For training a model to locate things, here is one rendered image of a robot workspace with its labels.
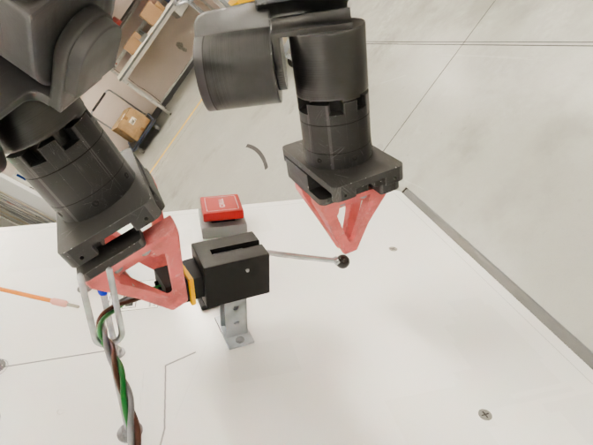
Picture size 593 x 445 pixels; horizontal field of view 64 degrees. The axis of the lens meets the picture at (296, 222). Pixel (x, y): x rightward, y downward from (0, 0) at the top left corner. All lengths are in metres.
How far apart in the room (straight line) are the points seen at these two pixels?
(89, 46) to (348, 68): 0.18
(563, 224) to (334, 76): 1.39
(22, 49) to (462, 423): 0.37
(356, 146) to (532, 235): 1.36
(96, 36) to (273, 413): 0.28
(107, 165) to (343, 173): 0.17
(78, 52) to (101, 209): 0.12
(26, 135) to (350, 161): 0.22
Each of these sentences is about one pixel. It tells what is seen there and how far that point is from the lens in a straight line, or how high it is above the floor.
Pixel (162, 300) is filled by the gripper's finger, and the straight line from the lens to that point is 0.37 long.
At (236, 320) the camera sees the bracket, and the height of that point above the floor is 1.09.
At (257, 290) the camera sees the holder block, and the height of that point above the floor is 1.11.
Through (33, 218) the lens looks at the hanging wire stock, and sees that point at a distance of 1.37.
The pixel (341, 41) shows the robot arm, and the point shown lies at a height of 1.20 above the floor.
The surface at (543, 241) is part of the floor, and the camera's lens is 1.68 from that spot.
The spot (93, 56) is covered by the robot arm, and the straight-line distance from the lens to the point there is 0.25.
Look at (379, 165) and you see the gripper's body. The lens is 0.38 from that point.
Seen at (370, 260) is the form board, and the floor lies 0.96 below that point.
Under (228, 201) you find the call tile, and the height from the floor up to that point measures 1.10.
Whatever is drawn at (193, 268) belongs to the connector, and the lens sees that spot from 0.40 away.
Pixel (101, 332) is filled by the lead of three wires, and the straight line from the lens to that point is 0.34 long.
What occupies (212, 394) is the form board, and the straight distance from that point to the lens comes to 0.40.
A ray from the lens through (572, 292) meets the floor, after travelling 1.56.
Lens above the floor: 1.32
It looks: 29 degrees down
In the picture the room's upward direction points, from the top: 56 degrees counter-clockwise
